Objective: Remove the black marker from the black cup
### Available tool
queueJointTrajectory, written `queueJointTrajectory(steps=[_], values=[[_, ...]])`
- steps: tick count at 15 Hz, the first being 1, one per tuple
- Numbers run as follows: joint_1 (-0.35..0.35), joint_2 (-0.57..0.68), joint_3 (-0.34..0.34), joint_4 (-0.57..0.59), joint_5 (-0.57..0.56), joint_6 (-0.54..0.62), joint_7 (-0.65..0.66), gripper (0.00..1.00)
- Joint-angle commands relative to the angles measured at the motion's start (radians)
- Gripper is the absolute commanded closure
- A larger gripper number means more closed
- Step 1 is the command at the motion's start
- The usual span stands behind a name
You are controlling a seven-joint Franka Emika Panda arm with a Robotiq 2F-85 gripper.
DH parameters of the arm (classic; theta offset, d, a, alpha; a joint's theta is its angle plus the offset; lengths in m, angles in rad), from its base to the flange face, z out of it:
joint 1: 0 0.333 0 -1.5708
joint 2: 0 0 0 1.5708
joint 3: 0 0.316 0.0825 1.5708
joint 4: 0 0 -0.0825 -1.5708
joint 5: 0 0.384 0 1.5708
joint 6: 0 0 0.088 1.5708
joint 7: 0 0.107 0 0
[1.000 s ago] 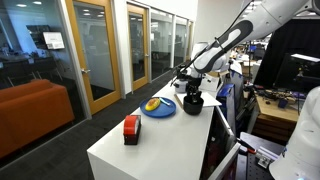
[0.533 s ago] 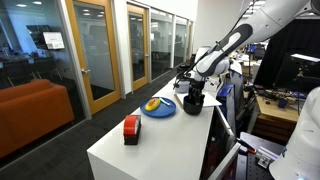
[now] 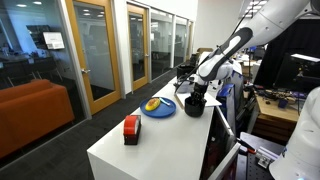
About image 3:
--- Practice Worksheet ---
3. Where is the blue and white box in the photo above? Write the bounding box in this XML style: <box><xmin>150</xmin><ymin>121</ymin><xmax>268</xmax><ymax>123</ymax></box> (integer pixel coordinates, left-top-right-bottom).
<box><xmin>216</xmin><ymin>83</ymin><xmax>236</xmax><ymax>113</ymax></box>

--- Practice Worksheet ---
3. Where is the wooden desk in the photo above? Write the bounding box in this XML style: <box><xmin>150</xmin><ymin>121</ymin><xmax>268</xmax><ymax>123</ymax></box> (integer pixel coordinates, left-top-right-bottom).
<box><xmin>252</xmin><ymin>93</ymin><xmax>301</xmax><ymax>146</ymax></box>

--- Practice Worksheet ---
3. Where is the black cup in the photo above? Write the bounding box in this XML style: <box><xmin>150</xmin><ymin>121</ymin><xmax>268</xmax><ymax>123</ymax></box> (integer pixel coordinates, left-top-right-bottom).
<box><xmin>184</xmin><ymin>95</ymin><xmax>208</xmax><ymax>118</ymax></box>

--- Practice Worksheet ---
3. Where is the red tape black dispenser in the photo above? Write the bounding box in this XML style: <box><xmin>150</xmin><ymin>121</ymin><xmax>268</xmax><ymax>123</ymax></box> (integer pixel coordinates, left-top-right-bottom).
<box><xmin>123</xmin><ymin>114</ymin><xmax>142</xmax><ymax>146</ymax></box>

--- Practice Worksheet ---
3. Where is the wooden framed glass door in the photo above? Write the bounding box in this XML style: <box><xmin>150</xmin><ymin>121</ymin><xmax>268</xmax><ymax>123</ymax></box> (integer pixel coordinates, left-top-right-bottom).
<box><xmin>126</xmin><ymin>3</ymin><xmax>151</xmax><ymax>92</ymax></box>
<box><xmin>64</xmin><ymin>0</ymin><xmax>123</xmax><ymax>116</ymax></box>

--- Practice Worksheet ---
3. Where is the orange black bar clamp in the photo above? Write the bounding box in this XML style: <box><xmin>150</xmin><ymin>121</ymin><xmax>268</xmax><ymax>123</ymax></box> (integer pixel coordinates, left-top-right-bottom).
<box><xmin>236</xmin><ymin>137</ymin><xmax>258</xmax><ymax>155</ymax></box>

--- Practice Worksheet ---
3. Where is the yellow toy food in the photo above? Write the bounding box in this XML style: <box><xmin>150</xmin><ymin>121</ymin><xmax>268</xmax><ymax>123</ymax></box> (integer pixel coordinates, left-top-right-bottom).
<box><xmin>145</xmin><ymin>97</ymin><xmax>162</xmax><ymax>112</ymax></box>

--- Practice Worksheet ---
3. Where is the dark blue mug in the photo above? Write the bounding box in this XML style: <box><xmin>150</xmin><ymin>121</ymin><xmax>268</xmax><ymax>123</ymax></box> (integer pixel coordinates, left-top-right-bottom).
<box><xmin>277</xmin><ymin>97</ymin><xmax>289</xmax><ymax>110</ymax></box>

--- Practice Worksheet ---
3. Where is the white paper pad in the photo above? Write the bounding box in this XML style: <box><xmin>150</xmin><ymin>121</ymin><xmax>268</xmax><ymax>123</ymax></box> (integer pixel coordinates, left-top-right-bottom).
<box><xmin>174</xmin><ymin>90</ymin><xmax>223</xmax><ymax>110</ymax></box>

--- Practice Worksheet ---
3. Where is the blue plate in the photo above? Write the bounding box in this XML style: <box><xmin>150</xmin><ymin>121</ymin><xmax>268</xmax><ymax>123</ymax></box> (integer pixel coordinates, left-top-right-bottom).
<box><xmin>139</xmin><ymin>96</ymin><xmax>177</xmax><ymax>119</ymax></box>

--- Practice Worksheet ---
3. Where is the black computer monitor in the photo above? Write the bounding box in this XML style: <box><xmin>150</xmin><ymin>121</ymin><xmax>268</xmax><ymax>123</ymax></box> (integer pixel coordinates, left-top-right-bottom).
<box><xmin>273</xmin><ymin>53</ymin><xmax>320</xmax><ymax>93</ymax></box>

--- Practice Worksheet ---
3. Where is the white paper sign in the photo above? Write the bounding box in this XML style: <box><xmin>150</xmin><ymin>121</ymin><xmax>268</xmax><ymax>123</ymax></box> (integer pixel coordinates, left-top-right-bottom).
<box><xmin>42</xmin><ymin>31</ymin><xmax>66</xmax><ymax>51</ymax></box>

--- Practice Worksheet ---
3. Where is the aluminium extrusion with bracket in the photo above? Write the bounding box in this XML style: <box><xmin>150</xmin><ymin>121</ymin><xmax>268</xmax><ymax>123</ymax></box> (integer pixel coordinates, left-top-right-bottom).
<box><xmin>255</xmin><ymin>146</ymin><xmax>280</xmax><ymax>169</ymax></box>

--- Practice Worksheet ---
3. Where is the light blue plastic spoon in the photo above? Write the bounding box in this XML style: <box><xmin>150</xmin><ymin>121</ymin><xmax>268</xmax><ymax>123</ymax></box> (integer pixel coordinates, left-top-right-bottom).
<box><xmin>159</xmin><ymin>97</ymin><xmax>172</xmax><ymax>107</ymax></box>

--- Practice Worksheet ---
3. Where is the orange sofa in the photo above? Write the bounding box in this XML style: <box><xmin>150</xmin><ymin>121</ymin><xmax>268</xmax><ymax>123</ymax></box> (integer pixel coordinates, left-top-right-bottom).
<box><xmin>0</xmin><ymin>79</ymin><xmax>76</xmax><ymax>159</ymax></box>

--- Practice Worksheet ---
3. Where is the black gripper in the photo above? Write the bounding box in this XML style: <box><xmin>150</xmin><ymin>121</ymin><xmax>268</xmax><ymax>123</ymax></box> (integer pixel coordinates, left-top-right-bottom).
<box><xmin>190</xmin><ymin>82</ymin><xmax>209</xmax><ymax>105</ymax></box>

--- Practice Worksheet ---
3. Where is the black curtain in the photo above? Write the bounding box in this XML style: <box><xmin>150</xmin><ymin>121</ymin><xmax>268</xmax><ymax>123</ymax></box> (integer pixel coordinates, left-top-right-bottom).
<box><xmin>254</xmin><ymin>18</ymin><xmax>320</xmax><ymax>92</ymax></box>

